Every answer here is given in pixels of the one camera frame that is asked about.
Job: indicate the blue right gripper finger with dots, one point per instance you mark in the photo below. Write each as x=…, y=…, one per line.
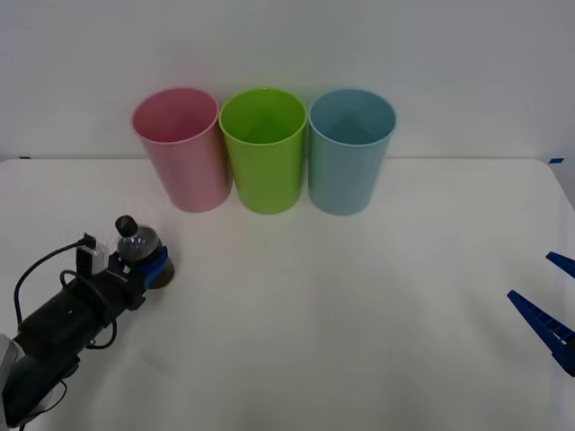
x=545, y=328
x=563, y=264

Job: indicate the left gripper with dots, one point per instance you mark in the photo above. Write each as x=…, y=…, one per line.
x=67, y=319

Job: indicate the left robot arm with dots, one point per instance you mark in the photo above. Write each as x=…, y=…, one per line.
x=31, y=390

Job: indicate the pink plastic bin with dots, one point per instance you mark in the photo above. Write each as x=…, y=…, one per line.
x=193, y=175

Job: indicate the green plastic bin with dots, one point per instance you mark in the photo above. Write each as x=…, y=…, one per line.
x=267, y=179

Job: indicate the pale blue plastic bin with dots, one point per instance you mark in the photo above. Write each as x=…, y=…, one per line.
x=343, y=179

